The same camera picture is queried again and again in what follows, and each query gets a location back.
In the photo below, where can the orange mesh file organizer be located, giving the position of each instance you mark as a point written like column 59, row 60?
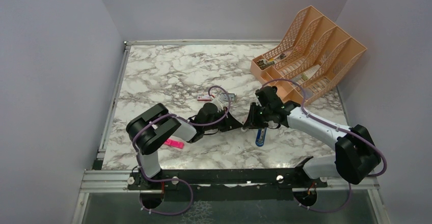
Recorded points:
column 313, row 57

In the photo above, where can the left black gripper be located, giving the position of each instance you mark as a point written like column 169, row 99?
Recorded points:
column 231, row 123

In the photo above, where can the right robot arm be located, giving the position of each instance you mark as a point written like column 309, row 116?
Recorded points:
column 355, row 157

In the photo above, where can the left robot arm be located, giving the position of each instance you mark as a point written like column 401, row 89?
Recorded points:
column 150, row 130

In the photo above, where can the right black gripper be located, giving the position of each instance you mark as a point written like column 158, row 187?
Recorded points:
column 252, row 121

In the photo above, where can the red white staple box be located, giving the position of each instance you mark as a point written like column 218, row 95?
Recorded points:
column 204, row 97

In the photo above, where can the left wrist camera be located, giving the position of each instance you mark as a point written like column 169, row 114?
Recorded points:
column 218, row 104

